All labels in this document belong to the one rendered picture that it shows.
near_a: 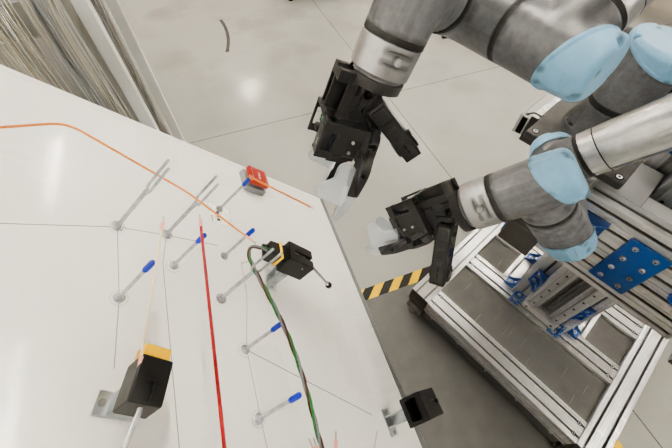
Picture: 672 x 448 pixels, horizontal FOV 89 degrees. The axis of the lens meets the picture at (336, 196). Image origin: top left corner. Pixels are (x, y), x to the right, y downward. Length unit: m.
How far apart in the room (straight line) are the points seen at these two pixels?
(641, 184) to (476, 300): 0.87
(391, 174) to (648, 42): 1.67
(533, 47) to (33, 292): 0.59
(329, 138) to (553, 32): 0.26
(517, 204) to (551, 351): 1.30
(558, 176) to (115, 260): 0.59
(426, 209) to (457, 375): 1.32
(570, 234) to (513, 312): 1.20
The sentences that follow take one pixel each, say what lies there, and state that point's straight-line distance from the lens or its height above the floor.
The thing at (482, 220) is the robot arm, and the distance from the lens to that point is 0.54.
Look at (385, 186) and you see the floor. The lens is 2.23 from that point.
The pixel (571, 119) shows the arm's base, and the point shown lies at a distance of 0.98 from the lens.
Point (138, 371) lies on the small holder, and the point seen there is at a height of 1.35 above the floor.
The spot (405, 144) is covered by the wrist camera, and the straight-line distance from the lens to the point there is 0.49.
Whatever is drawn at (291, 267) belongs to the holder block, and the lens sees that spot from 0.63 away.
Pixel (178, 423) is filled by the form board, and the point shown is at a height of 1.24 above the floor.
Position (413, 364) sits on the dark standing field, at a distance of 1.78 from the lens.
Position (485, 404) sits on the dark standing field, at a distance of 1.84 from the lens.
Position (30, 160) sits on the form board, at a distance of 0.62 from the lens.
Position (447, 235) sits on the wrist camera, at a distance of 0.57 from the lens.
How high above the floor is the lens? 1.71
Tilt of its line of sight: 53 degrees down
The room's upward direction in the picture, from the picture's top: straight up
